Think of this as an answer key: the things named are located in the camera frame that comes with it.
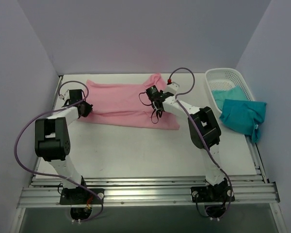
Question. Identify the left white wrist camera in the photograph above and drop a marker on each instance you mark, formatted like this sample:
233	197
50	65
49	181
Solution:
63	95

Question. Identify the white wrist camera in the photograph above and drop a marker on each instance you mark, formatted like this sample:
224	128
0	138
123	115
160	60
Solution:
172	88
63	95

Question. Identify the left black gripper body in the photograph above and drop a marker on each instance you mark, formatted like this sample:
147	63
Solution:
88	108

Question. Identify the aluminium mounting rail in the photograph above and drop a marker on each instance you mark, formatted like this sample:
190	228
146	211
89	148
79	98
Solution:
150	191

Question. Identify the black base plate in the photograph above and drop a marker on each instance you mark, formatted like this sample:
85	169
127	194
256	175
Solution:
209	194
79	196

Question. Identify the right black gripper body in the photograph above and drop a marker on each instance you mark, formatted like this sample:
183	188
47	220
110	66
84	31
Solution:
157	104

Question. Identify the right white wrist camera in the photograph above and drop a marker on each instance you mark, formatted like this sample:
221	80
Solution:
172	88

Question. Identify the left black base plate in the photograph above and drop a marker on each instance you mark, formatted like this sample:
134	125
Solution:
79	196

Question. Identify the pink t shirt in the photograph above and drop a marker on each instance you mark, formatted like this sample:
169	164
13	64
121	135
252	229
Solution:
127	105

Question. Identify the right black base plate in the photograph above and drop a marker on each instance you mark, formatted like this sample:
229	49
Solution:
209	194

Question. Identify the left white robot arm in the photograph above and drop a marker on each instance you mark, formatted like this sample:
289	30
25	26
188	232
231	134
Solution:
52	141

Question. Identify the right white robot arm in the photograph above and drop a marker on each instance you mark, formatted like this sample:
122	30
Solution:
203	127

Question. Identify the white plastic basket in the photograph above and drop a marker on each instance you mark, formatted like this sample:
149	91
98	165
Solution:
224	79

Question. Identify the teal t shirt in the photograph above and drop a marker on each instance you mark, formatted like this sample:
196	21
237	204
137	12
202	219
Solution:
239	114

